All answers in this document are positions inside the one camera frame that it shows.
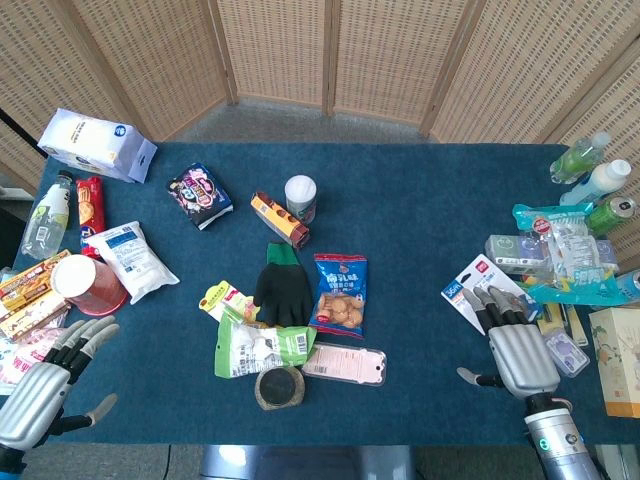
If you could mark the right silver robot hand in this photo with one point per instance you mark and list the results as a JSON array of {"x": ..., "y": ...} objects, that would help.
[{"x": 522, "y": 357}]

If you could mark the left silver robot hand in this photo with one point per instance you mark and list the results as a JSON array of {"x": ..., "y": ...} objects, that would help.
[{"x": 35, "y": 395}]

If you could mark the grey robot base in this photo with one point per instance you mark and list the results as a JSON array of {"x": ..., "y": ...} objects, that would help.
[{"x": 305, "y": 462}]

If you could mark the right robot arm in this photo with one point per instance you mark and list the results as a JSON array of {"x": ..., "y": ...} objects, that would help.
[{"x": 560, "y": 440}]

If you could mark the teal sachet bag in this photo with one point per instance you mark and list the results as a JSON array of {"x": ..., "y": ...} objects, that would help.
[{"x": 575, "y": 250}]

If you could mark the white plastic pouch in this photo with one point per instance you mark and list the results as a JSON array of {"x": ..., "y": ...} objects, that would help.
[{"x": 132, "y": 260}]

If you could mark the blue cookie snack bag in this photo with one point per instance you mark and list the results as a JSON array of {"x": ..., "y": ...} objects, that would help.
[{"x": 340, "y": 295}]

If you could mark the green white snack pouch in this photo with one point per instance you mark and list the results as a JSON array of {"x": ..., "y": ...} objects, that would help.
[{"x": 250, "y": 347}]

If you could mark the dark purple snack bag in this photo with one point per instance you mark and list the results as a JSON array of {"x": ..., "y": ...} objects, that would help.
[{"x": 200, "y": 195}]

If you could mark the pink white package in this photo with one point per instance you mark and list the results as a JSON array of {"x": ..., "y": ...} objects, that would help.
[{"x": 20, "y": 357}]

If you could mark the clear purple plastic case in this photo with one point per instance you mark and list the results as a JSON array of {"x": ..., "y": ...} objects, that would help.
[{"x": 567, "y": 352}]

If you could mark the wooden chopsticks pack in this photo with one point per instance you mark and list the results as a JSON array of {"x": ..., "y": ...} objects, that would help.
[{"x": 577, "y": 325}]

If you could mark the beige snack box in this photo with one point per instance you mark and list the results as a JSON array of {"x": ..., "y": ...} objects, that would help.
[{"x": 32, "y": 317}]

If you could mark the white blue carded tape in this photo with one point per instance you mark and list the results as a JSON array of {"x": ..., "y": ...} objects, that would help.
[{"x": 462, "y": 295}]

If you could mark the cream floral box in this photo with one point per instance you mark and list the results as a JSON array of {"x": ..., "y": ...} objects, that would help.
[{"x": 620, "y": 360}]

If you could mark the pocket tissue multipack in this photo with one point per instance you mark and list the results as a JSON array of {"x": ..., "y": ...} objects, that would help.
[{"x": 517, "y": 252}]

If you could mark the yellow orange snack box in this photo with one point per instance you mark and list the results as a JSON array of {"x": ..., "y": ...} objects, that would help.
[{"x": 27, "y": 285}]

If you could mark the red paper cup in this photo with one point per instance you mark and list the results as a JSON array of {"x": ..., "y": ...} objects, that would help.
[{"x": 87, "y": 285}]

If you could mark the blue table mat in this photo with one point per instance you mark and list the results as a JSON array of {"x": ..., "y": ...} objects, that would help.
[{"x": 410, "y": 250}]

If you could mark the green drink can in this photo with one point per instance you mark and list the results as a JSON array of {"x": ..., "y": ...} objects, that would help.
[{"x": 611, "y": 212}]

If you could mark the clear water bottle white label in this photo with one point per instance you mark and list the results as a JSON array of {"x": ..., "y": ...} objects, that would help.
[{"x": 45, "y": 220}]

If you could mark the pink flat blister pack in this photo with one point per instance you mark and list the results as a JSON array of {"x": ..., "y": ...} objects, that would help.
[{"x": 345, "y": 362}]

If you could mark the white blue bottle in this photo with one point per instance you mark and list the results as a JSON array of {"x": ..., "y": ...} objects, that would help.
[{"x": 597, "y": 182}]

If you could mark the red cracker pack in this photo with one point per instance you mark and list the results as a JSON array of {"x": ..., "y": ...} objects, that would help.
[{"x": 91, "y": 210}]

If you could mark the green drink bottle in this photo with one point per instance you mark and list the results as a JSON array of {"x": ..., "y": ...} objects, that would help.
[{"x": 575, "y": 160}]

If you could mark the pale green red packet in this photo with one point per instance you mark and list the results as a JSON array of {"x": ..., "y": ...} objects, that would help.
[{"x": 225, "y": 300}]

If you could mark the black green work glove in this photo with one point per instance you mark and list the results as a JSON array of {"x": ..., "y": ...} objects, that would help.
[{"x": 284, "y": 290}]

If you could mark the white tissue pack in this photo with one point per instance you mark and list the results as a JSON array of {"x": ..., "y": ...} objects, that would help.
[{"x": 92, "y": 142}]

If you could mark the green jar white lid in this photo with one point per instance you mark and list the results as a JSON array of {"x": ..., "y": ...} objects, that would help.
[{"x": 301, "y": 197}]

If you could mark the orange brown carton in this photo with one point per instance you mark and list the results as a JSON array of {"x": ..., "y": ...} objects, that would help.
[{"x": 280, "y": 220}]

